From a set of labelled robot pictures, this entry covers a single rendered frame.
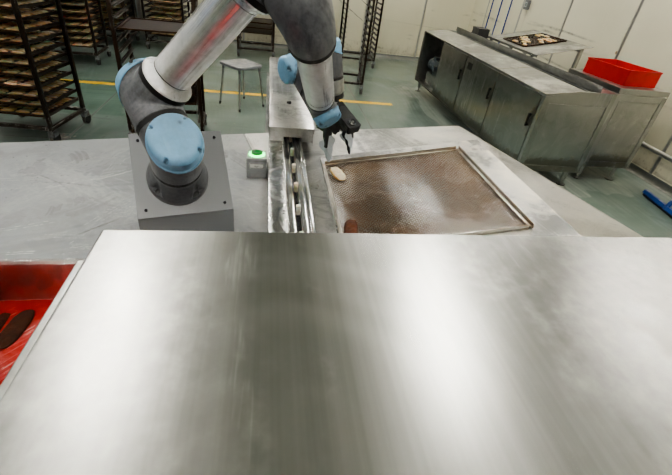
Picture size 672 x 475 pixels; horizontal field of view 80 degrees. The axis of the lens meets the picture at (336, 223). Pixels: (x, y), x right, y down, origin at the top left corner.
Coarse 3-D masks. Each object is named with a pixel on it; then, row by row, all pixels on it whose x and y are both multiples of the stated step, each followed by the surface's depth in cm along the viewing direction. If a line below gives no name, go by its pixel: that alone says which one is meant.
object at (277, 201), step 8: (272, 144) 156; (280, 144) 157; (272, 152) 150; (280, 152) 151; (272, 160) 144; (280, 160) 145; (272, 168) 139; (280, 168) 140; (272, 176) 134; (280, 176) 135; (272, 184) 130; (280, 184) 130; (272, 192) 125; (280, 192) 126; (272, 200) 121; (280, 200) 122; (272, 208) 118; (280, 208) 118; (272, 216) 114; (280, 216) 114; (272, 224) 111; (280, 224) 111
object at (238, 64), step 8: (224, 64) 418; (232, 64) 417; (240, 64) 422; (248, 64) 425; (256, 64) 428; (240, 72) 413; (240, 80) 417; (240, 88) 420; (240, 96) 423; (240, 104) 427
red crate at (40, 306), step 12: (0, 300) 83; (12, 300) 83; (24, 300) 84; (36, 300) 84; (48, 300) 84; (0, 312) 81; (12, 312) 81; (36, 312) 82; (36, 324) 79; (24, 336) 77; (12, 348) 74; (0, 360) 72; (12, 360) 72; (0, 372) 70; (0, 384) 68
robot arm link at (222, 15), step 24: (216, 0) 73; (240, 0) 72; (192, 24) 77; (216, 24) 75; (240, 24) 77; (168, 48) 81; (192, 48) 79; (216, 48) 80; (120, 72) 87; (144, 72) 83; (168, 72) 83; (192, 72) 83; (120, 96) 88; (144, 96) 85; (168, 96) 85
